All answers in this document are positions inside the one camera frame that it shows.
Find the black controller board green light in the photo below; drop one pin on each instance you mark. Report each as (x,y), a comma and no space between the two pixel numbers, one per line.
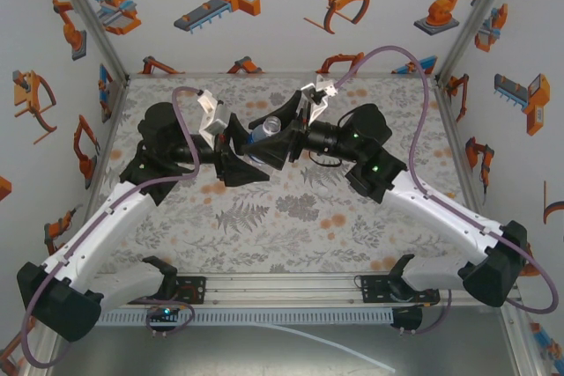
(165,312)

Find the wide aluminium mounting rail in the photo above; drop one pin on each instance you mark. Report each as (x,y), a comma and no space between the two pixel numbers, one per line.
(282,290)

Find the floral patterned table cloth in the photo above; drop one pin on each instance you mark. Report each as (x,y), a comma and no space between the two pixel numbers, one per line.
(282,217)

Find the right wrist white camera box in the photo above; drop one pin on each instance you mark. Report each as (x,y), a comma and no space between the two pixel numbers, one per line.
(324,85)

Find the black controller box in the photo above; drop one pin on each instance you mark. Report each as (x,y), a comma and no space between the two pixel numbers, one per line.
(407,316)

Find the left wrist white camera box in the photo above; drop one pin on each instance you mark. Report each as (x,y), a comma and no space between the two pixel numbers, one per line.
(209,116)

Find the thin white tube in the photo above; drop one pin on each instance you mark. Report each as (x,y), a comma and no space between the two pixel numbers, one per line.
(339,348)

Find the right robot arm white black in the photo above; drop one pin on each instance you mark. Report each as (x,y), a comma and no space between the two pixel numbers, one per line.
(449,217)

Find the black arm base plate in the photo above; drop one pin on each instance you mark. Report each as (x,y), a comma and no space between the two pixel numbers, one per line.
(194,290)
(374,290)

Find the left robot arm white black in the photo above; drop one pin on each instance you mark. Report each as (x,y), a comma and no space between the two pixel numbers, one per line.
(101,226)

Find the aluminium frame bar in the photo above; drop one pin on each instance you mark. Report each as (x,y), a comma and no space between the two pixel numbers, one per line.
(446,107)
(109,129)
(264,75)

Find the clear bottle blue label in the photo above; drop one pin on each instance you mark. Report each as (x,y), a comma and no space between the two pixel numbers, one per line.
(263,131)

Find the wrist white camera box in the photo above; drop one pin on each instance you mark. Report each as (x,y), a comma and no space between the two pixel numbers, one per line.
(209,116)
(324,85)

